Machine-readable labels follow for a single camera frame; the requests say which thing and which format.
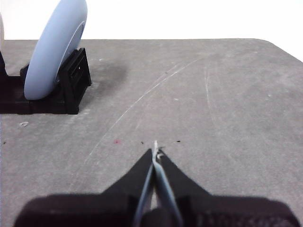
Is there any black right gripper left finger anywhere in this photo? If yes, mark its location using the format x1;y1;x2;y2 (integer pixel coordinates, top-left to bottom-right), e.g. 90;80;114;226
13;148;155;227

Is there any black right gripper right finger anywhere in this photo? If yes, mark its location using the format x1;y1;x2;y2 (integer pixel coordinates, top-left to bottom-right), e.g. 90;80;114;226
153;140;299;227

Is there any black plate rack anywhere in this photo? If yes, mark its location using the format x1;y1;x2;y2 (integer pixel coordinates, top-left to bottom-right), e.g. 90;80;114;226
0;47;92;115

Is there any blue plate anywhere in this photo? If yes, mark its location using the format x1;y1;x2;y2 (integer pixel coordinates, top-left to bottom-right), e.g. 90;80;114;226
24;0;88;100

